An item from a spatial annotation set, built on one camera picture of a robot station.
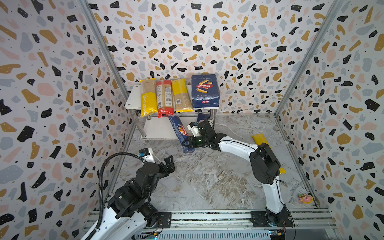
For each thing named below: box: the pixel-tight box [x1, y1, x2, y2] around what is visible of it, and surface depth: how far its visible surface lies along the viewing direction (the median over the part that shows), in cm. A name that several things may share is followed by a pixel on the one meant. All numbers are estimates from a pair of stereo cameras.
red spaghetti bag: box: [156, 80, 175, 118], surface depth 79 cm
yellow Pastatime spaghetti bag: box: [139, 78, 158, 118], surface depth 80 cm
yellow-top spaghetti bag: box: [171, 78, 194, 113], surface depth 81 cm
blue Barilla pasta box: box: [191, 74, 221, 108], surface depth 78 cm
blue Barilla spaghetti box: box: [168, 115, 195, 154], surface depth 90 cm
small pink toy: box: [298, 194, 314, 204], surface depth 80 cm
